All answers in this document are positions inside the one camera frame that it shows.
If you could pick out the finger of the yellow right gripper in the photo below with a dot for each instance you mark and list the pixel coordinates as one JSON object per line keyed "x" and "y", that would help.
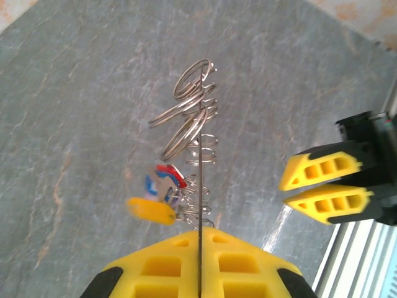
{"x": 310, "y": 198}
{"x": 297, "y": 170}

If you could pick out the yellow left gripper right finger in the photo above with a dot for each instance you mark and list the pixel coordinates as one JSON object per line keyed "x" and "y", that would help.
{"x": 242, "y": 267}

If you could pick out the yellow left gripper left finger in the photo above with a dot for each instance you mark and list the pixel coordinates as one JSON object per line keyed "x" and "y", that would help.
{"x": 155, "y": 270}

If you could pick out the yellow key tag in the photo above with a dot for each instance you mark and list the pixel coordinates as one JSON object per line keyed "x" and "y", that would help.
{"x": 149, "y": 209}

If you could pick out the blue white key tag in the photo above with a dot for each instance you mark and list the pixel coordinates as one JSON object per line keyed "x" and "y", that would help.
{"x": 152, "y": 187}

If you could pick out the red key tag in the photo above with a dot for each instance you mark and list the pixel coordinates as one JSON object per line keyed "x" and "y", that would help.
{"x": 176, "y": 177}

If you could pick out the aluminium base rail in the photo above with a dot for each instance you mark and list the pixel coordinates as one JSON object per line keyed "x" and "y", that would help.
{"x": 356, "y": 264}

